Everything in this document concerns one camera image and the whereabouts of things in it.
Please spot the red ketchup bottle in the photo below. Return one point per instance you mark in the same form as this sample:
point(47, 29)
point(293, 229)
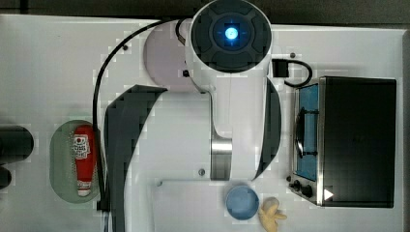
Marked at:
point(84, 157)

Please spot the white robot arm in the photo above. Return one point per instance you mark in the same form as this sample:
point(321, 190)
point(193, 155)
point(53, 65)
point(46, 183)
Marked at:
point(226, 126)

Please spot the green oval strainer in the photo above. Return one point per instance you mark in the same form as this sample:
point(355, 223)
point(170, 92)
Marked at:
point(62, 170)

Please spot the grey round plate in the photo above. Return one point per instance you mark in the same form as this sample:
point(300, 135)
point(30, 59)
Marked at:
point(164, 59)

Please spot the blue bowl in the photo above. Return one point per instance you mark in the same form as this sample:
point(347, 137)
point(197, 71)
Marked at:
point(242, 202)

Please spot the yellow plush toy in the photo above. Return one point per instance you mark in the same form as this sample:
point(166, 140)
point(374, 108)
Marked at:
point(268, 214)

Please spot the black toaster oven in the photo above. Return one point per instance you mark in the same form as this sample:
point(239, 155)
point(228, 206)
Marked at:
point(344, 142)

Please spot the large black cylinder container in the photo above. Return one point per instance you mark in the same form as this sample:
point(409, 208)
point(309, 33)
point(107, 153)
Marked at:
point(17, 143)

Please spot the small black cylinder container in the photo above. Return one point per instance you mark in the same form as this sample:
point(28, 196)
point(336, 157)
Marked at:
point(5, 177)

